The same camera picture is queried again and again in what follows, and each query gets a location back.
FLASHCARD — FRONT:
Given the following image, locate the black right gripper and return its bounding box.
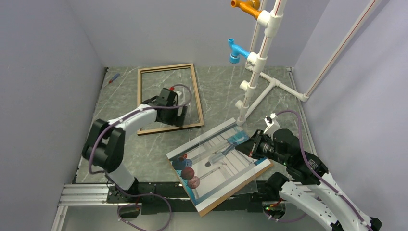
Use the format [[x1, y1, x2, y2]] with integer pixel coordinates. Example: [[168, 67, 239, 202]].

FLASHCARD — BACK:
[[235, 128, 289, 165]]

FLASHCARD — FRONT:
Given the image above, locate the light wooden picture frame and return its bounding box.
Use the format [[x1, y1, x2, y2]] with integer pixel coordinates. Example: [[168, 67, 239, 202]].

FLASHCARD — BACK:
[[137, 63, 204, 136]]

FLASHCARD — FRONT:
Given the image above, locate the clear acrylic sheet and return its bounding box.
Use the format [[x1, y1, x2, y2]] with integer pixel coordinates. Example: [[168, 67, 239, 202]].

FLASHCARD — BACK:
[[166, 118, 259, 205]]

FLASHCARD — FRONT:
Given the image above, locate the photo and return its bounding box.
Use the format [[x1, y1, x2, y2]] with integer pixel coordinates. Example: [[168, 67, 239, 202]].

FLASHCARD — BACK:
[[166, 118, 275, 218]]

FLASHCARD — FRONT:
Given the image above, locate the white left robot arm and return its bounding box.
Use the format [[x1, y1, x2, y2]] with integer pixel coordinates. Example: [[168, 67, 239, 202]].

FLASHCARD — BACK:
[[82, 87, 192, 202]]

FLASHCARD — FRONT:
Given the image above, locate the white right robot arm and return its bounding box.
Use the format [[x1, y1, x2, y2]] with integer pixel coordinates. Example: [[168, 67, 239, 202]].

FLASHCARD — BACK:
[[235, 129, 383, 231]]

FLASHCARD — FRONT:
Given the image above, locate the blue red screwdriver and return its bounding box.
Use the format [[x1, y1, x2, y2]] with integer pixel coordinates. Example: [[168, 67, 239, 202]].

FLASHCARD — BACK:
[[108, 73, 120, 84]]

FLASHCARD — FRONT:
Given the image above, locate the blue pipe fitting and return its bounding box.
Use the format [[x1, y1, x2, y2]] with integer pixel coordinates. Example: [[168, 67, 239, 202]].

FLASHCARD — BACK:
[[228, 38, 250, 64]]

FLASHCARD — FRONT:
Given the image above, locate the orange pipe fitting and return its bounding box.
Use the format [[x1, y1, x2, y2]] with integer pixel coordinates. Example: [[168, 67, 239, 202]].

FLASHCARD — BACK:
[[230, 0, 260, 19]]

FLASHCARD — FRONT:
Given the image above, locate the white pvc pipe stand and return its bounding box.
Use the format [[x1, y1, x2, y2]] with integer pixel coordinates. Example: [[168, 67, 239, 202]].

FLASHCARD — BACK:
[[234, 0, 383, 127]]

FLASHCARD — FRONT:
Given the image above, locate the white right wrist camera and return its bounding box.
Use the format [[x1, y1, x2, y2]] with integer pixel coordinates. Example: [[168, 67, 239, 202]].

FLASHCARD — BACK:
[[264, 113, 280, 137]]

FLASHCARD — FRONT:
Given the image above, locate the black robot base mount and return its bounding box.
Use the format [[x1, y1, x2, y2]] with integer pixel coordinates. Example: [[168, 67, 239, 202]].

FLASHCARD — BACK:
[[71, 172, 339, 220]]

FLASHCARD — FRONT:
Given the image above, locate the aluminium table edge rail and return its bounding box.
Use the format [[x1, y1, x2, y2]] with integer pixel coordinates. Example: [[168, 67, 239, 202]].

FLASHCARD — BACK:
[[51, 184, 108, 231]]

